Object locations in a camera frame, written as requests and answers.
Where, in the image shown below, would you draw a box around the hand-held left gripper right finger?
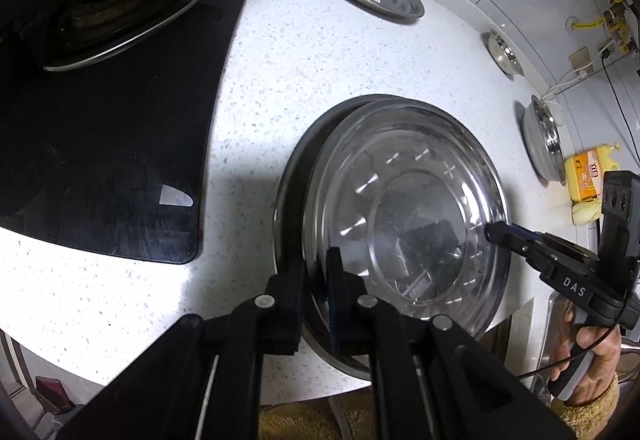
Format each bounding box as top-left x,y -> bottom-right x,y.
326,247 -> 576,440

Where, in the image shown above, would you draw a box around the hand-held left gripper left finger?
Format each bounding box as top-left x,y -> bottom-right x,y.
57,262 -> 308,440

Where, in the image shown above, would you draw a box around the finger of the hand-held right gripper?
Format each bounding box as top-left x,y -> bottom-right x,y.
486,221 -> 556,277
510,226 -> 596,267

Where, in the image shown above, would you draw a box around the large steel plate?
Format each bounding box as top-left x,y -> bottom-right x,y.
302,97 -> 512,341
272,94 -> 381,381

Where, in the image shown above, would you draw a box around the large steel bowl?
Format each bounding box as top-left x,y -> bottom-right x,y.
515,94 -> 568,185

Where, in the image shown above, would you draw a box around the small steel bowl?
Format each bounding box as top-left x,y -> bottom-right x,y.
482,28 -> 523,78

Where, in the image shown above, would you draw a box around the person's right forearm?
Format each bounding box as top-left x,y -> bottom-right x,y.
550,377 -> 623,440

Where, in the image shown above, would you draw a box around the person's right hand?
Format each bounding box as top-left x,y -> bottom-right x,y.
562,305 -> 623,408

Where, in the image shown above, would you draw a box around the napa cabbage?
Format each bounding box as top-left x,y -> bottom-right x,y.
571,197 -> 603,227

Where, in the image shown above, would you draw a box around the yellow detergent bottle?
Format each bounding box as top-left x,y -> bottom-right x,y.
564,142 -> 621,203

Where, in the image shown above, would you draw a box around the person's fuzzy tan clothing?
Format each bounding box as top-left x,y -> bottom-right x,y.
260,400 -> 376,440

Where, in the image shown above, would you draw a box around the water heater pipe fittings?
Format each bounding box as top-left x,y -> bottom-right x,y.
590,0 -> 635,53

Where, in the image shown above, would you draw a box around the dark red box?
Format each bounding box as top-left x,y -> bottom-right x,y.
32,377 -> 76,416

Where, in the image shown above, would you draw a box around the black glass stove top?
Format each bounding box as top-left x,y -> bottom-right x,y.
0,0 -> 271,265

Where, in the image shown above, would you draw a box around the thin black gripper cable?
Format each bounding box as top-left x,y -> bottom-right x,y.
517,315 -> 623,378

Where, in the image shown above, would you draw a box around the white power cable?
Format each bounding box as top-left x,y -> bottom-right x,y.
542,40 -> 613,125

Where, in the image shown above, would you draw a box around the black power cable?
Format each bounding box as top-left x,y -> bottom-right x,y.
600,50 -> 640,133

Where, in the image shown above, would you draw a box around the beige wall outlet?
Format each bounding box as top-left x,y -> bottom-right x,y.
570,47 -> 596,75

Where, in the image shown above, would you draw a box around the steel burner ring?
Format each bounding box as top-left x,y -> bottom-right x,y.
42,0 -> 216,73

